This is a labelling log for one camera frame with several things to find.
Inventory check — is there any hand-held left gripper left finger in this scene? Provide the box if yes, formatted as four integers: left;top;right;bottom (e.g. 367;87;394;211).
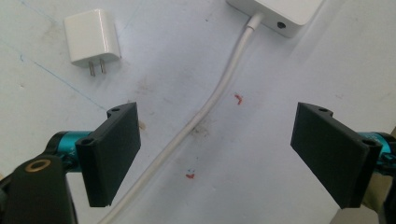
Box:
75;102;142;208

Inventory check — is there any white power strip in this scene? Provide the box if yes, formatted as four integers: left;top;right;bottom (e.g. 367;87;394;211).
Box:
225;0;325;39

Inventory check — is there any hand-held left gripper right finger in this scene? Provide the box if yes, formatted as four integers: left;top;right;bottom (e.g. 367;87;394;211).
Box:
290;102;383;209

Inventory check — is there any white wall charger plug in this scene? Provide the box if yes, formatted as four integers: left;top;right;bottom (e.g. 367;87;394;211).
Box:
63;8;122;77

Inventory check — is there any white power cable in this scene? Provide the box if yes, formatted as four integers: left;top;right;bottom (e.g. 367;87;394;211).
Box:
96;11;265;224

